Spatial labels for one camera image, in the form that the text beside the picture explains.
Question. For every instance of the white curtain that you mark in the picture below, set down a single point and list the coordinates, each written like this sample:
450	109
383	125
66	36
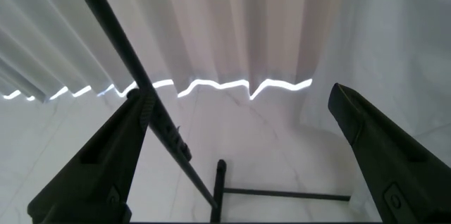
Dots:
211	23

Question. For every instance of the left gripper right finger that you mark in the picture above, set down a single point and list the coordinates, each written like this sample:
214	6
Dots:
398	174

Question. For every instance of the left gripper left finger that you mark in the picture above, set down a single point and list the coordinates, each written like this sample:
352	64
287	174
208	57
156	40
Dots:
98	167

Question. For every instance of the black clothes rack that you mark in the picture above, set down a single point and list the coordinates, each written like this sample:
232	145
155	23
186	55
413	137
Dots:
116	41

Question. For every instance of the pale grey shorts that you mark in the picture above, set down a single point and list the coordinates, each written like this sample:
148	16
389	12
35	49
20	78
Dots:
387	41

